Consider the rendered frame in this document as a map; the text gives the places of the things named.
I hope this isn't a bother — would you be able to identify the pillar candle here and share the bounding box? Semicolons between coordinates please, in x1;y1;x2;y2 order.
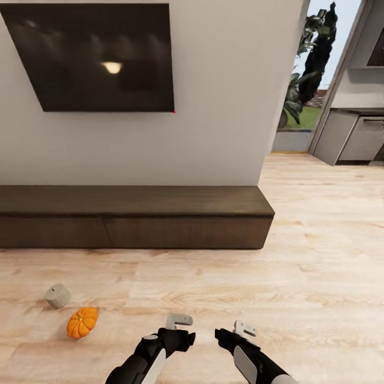
45;284;70;309

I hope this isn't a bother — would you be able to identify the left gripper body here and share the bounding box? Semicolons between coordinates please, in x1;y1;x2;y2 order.
158;328;188;355

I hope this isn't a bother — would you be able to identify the pumpkin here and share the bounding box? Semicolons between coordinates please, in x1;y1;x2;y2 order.
67;307;98;339

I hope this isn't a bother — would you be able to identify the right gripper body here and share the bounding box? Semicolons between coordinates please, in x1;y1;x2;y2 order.
218;328;243;354

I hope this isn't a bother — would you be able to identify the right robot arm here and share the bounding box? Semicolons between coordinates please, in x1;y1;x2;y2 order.
215;318;300;384

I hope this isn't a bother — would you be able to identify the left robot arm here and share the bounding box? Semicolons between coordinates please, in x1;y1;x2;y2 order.
105;313;196;384

